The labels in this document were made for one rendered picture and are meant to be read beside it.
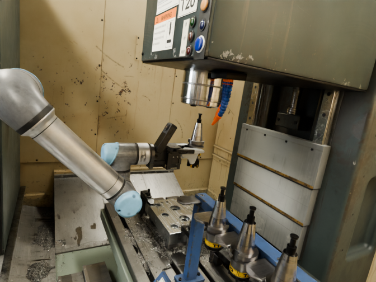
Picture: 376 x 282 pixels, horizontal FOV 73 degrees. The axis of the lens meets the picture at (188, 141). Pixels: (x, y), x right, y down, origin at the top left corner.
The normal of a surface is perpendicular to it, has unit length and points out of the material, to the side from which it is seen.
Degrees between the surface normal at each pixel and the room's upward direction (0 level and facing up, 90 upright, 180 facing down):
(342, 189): 90
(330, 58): 90
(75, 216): 24
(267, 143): 90
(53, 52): 90
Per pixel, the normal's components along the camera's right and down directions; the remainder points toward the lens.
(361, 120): -0.87, -0.02
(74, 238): 0.31, -0.79
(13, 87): 0.36, -0.43
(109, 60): 0.47, 0.25
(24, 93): 0.64, -0.43
